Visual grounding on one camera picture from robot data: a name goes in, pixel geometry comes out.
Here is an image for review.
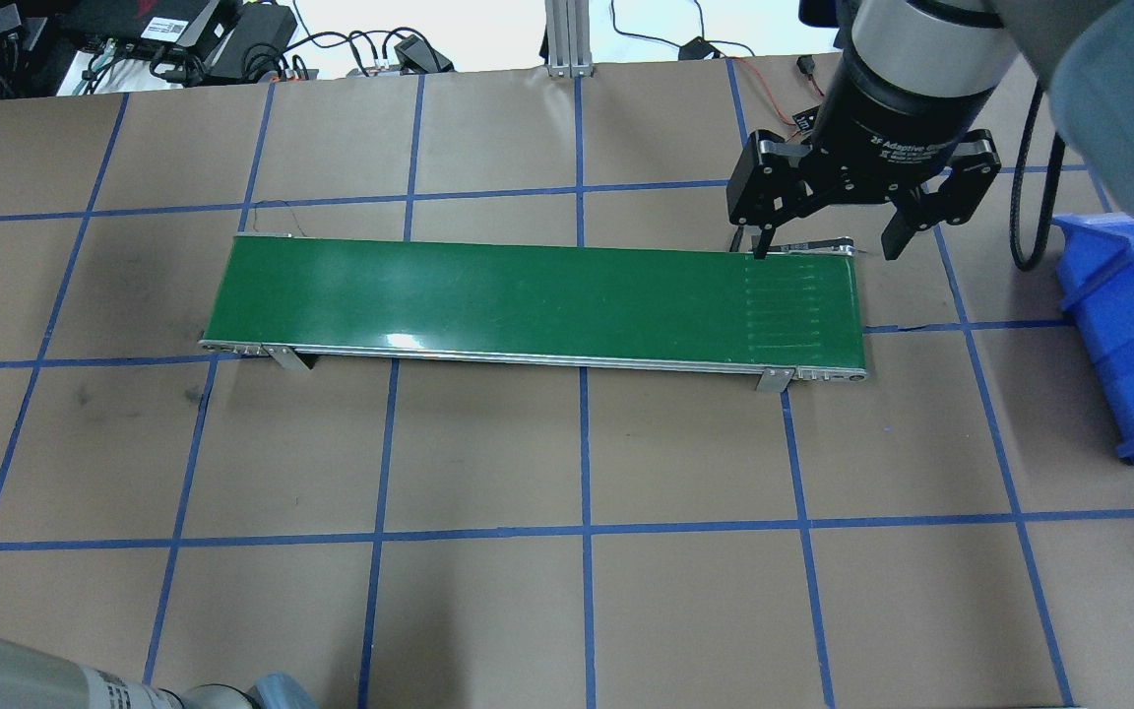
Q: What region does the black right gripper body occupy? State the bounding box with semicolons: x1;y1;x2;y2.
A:
799;29;1012;214

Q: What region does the red black power cable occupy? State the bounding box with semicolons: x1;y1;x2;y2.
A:
730;54;824;140

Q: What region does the green conveyor belt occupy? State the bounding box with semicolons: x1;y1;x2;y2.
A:
198;233;869;391

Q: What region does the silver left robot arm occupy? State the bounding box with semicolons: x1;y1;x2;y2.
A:
0;105;1030;708

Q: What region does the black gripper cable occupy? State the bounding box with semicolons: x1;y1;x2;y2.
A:
1008;84;1066;273

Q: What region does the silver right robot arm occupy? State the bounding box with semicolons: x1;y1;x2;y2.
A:
727;1;1134;260

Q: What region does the aluminium frame post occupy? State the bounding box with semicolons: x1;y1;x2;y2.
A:
544;1;595;78

